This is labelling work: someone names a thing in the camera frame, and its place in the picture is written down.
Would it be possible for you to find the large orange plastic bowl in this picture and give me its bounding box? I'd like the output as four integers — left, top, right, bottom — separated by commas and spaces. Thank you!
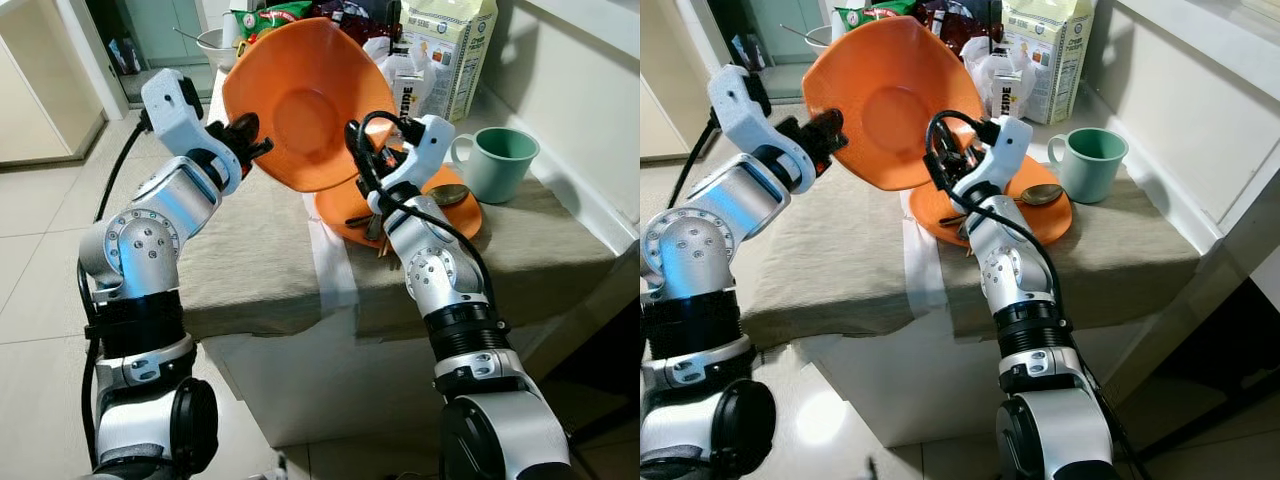
802, 15, 986, 191
222, 17, 398, 193

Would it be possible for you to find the metal spoon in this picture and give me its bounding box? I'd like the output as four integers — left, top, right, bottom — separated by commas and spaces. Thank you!
940, 183, 1066, 228
345, 183, 471, 229

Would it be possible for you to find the small white drink carton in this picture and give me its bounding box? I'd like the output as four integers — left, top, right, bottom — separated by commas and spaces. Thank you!
985, 55, 1036, 121
385, 50, 433, 119

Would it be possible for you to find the orange plastic plate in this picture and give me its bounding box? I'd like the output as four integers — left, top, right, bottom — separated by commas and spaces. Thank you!
908, 178, 1073, 248
315, 165, 484, 249

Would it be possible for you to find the beige tablecloth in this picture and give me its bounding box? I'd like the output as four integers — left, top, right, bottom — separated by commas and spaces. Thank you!
180, 70, 616, 341
735, 90, 1201, 346

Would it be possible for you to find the white plastic bag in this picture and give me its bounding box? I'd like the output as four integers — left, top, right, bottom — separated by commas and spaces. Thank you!
960, 35, 1021, 101
362, 35, 421, 81

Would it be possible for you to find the green red snack bag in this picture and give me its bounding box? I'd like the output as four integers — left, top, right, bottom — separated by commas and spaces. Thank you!
232, 0, 316, 41
835, 0, 916, 31

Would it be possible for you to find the green mug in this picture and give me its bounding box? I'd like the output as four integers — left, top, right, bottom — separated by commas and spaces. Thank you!
450, 127, 541, 205
1047, 127, 1129, 205

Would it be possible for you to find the large cream milk carton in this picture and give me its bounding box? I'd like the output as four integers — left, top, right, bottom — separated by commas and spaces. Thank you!
1003, 0, 1096, 126
400, 0, 498, 123

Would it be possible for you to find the dark red snack bag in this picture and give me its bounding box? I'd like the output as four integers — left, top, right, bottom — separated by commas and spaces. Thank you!
920, 0, 1006, 56
310, 0, 401, 46

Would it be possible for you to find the cream cabinet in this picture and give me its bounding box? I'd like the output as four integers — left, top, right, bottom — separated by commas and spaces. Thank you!
640, 0, 703, 161
0, 0, 106, 166

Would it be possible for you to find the white table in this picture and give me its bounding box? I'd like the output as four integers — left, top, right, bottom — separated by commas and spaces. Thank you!
735, 70, 1280, 448
180, 60, 641, 448

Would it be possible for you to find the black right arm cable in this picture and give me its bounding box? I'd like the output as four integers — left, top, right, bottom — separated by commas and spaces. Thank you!
345, 110, 498, 306
924, 108, 1063, 311

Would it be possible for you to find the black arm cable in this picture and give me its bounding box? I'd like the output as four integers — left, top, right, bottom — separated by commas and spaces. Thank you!
665, 115, 721, 211
78, 118, 153, 471
924, 108, 1063, 311
345, 110, 498, 306

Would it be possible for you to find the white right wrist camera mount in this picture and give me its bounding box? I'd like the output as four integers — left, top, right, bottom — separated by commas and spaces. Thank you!
383, 115, 457, 201
955, 115, 1034, 201

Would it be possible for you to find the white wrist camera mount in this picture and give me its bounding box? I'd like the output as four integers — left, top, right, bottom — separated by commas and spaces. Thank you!
140, 68, 246, 196
955, 115, 1034, 201
383, 115, 457, 201
707, 64, 816, 194

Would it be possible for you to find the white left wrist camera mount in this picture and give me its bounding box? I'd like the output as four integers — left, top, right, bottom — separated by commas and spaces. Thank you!
707, 64, 816, 194
140, 68, 246, 196

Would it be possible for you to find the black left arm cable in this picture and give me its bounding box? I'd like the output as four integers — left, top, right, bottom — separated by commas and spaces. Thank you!
78, 118, 153, 471
665, 115, 721, 211

